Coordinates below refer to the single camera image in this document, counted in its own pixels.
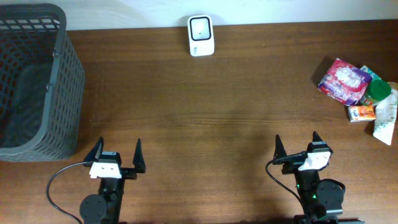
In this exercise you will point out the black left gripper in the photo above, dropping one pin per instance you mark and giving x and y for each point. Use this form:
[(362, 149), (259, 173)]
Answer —
[(130, 173)]

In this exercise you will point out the small green tissue pack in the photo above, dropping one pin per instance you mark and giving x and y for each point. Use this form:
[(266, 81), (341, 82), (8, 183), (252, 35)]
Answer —
[(370, 72)]

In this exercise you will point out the grey plastic basket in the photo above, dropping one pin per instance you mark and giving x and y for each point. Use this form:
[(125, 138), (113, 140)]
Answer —
[(42, 84)]

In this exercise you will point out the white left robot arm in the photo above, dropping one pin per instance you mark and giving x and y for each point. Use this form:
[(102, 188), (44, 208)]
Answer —
[(105, 206)]

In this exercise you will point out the green lid jar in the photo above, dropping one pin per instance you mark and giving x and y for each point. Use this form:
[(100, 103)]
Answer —
[(376, 91)]

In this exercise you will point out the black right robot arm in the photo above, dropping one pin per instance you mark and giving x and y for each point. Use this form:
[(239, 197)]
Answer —
[(321, 199)]

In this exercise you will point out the red purple snack pack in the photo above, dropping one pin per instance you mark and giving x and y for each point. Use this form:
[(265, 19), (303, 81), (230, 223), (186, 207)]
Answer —
[(345, 83)]

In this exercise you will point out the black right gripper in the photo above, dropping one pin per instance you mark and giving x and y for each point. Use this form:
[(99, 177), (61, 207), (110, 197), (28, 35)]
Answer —
[(290, 165)]

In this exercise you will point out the white barcode scanner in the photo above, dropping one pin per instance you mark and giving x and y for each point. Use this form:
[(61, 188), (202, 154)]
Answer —
[(201, 35)]

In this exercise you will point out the small orange box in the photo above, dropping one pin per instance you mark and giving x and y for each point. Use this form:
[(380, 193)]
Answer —
[(361, 113)]

